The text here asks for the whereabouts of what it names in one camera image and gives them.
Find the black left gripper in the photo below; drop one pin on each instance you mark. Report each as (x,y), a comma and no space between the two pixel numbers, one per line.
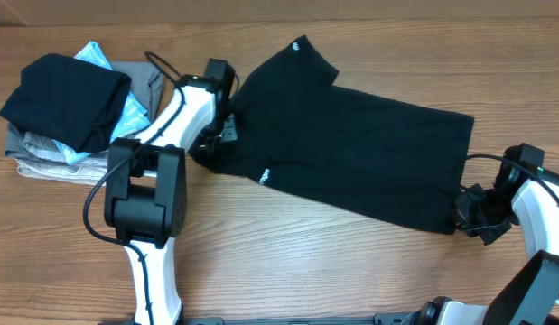
(228,134)

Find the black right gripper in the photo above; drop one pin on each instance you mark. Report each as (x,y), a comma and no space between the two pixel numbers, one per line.
(461,216)

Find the black t-shirt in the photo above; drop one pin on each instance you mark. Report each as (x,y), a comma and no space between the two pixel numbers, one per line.
(297,132)

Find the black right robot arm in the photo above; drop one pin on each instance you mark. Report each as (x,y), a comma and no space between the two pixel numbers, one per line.
(530,296)

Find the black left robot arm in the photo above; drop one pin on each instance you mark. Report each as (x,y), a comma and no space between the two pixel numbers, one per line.
(146,199)

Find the folded grey garment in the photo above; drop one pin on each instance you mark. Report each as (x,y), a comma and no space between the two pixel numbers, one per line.
(146,85)

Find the folded light blue garment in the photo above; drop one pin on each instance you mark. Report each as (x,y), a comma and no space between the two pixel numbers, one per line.
(134,117)

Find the folded beige garment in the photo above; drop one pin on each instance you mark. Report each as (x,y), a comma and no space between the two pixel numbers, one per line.
(55,171)

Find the folded black garment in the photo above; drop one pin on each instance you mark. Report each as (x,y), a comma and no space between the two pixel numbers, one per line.
(72,101)

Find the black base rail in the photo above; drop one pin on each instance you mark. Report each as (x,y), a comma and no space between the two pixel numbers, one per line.
(401,318)

